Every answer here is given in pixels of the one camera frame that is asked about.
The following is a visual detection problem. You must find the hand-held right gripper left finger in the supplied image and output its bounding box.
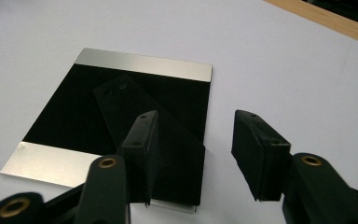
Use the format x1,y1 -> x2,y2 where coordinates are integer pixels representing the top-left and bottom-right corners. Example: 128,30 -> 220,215
117,109 -> 161,207

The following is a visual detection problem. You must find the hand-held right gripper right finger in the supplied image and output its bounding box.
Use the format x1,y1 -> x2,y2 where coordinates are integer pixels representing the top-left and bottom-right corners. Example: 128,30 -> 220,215
230,109 -> 293,203

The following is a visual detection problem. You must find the silver photo frame black back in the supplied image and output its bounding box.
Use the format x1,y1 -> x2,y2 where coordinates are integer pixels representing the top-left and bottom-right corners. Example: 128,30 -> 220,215
0,47 -> 213,215

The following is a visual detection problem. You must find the white paper sheet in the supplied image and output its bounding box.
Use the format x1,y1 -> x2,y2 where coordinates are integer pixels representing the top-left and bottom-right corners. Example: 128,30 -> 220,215
0,0 -> 358,224

